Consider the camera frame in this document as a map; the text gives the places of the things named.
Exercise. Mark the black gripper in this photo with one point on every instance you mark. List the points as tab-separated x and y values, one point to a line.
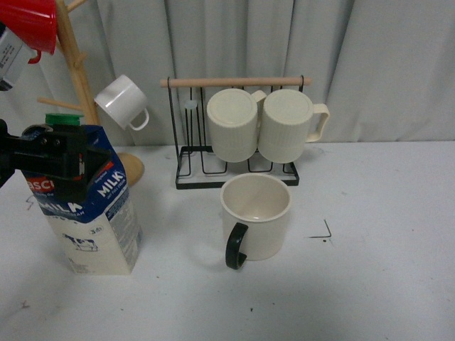
56	148

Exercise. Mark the blue white milk carton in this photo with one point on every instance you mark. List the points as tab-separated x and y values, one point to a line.
101	235

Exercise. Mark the cream mug black handle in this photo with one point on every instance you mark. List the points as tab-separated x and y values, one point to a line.
255	216

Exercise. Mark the wooden mug tree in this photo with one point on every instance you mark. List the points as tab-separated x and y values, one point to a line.
74	58

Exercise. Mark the white hanging mug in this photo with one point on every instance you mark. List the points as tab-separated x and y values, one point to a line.
123	101

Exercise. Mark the red plastic mug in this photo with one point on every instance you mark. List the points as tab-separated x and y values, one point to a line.
34	22

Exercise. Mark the left cream ribbed mug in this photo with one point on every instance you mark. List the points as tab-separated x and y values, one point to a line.
232	122

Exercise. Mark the cream ribbed mug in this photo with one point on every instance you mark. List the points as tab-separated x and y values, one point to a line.
289	121
232	122

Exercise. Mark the right cream ribbed mug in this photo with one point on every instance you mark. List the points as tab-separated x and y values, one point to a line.
289	121

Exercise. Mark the black wire cup rack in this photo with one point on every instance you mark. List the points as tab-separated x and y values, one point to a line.
197	165

